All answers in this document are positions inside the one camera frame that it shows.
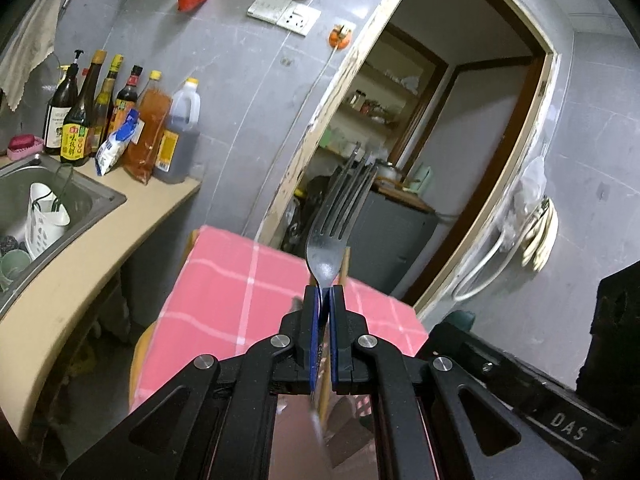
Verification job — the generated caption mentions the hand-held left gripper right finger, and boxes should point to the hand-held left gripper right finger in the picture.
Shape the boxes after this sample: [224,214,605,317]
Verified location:
[329,285,586,480]

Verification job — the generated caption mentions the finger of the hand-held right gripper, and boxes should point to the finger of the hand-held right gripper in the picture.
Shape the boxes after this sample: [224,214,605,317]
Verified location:
[429,320,506,376]

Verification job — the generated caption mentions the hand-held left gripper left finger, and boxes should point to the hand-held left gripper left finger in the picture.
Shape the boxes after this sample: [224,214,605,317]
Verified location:
[60,285,329,480]

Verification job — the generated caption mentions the dark metal fork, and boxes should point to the dark metal fork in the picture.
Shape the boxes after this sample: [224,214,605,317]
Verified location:
[300,142,379,456]

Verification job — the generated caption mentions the pink checkered tablecloth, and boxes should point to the pink checkered tablecloth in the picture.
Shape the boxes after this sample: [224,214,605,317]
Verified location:
[129,225,431,411]

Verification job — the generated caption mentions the grey cabinet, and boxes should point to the grey cabinet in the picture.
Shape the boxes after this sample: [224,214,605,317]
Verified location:
[345,187,442,297]

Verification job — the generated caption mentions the black bag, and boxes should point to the black bag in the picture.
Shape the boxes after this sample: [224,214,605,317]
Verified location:
[282,175,342,257]

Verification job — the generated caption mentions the clear plastic bag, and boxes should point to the clear plastic bag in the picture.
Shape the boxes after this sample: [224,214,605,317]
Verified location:
[505,155,547,252]

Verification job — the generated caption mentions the pale green container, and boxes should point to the pale green container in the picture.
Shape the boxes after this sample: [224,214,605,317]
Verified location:
[402,162,434,199]

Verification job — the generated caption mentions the metal pot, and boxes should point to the metal pot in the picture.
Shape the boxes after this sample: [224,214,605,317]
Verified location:
[375,160,406,184]

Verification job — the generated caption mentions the large dark oil jug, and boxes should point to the large dark oil jug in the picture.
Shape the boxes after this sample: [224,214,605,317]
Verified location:
[152,78,202,185]

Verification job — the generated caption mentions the beige kitchen counter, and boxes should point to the beige kitchen counter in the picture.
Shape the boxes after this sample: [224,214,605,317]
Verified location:
[0,157,202,441]

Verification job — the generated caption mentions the wooden pantry shelf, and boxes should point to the wooden pantry shelf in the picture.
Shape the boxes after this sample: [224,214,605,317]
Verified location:
[320,25,451,163]

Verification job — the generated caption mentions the orange sauce bottle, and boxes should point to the orange sauce bottle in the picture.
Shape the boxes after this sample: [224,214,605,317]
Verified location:
[122,71,172,185]

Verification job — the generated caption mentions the stainless steel sink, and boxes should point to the stainless steel sink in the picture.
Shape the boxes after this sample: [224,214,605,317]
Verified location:
[0,152,127,313]

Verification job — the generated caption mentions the white and blue packet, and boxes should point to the white and blue packet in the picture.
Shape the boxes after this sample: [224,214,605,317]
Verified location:
[95,109,140,177]

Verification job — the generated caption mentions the white slotted utensil holder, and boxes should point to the white slotted utensil holder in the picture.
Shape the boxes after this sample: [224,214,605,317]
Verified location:
[25,182,71,261]

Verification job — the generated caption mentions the red label dark bottle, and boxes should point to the red label dark bottle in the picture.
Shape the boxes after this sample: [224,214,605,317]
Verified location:
[115,65,145,136]

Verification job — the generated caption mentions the green cup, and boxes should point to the green cup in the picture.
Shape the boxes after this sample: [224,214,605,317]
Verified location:
[0,250,32,292]

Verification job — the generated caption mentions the yellow neck sauce bottle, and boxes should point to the yellow neck sauce bottle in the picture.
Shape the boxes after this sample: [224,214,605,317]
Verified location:
[92,55,125,157]

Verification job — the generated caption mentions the yellow label soy sauce bottle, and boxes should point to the yellow label soy sauce bottle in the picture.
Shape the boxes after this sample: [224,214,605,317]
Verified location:
[60,50,108,166]

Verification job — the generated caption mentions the dark pump bottle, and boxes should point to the dark pump bottle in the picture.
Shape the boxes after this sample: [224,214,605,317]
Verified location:
[43,50,82,156]

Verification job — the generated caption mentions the pink soap dish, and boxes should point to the pink soap dish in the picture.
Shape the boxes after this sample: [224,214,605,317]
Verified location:
[7,135,44,161]

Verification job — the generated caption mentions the beige hanging towel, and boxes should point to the beige hanging towel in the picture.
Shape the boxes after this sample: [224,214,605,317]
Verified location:
[0,0,69,112]

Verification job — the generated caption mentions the white coiled hose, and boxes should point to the white coiled hose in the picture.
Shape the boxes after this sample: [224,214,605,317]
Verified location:
[452,195,559,302]

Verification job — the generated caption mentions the worn white door frame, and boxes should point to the worn white door frame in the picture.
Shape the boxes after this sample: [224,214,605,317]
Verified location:
[255,0,559,321]

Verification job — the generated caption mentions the orange wall hook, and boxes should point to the orange wall hook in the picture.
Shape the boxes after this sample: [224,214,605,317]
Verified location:
[327,24,354,51]

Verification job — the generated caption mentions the white wall socket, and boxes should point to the white wall socket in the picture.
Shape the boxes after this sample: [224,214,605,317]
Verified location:
[277,4,322,37]

